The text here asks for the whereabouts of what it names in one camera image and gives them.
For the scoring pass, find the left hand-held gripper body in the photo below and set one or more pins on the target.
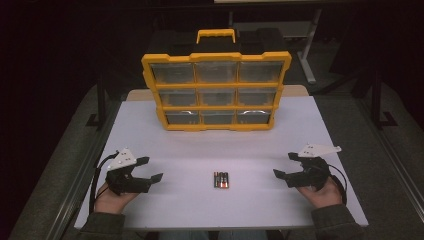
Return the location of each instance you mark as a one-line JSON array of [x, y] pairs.
[[121, 181]]

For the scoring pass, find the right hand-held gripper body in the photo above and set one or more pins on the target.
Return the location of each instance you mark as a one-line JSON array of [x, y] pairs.
[[313, 176]]

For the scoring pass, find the black and copper battery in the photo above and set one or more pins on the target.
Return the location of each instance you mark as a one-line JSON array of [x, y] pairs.
[[227, 181], [220, 180], [216, 180], [223, 180]]

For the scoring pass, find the yellow and black drawer organizer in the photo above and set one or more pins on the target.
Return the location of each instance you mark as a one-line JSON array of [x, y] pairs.
[[173, 85]]

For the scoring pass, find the clear plastic drawer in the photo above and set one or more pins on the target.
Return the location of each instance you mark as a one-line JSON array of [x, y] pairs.
[[216, 97]]

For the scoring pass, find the person's left hand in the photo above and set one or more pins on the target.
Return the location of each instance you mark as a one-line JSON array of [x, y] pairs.
[[110, 201]]

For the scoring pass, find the person's right hand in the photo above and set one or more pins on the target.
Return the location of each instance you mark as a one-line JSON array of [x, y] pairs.
[[325, 198]]

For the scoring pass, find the set of clear drawers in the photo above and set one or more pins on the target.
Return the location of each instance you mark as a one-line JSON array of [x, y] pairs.
[[171, 73]]

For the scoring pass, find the aluminium frame rail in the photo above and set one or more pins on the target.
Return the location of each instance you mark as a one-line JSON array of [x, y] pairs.
[[100, 140], [400, 166]]

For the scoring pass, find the black metal post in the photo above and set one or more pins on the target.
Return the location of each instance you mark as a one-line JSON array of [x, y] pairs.
[[101, 100], [376, 100]]

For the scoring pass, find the white metal table frame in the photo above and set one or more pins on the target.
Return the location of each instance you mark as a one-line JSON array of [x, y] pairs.
[[286, 29]]

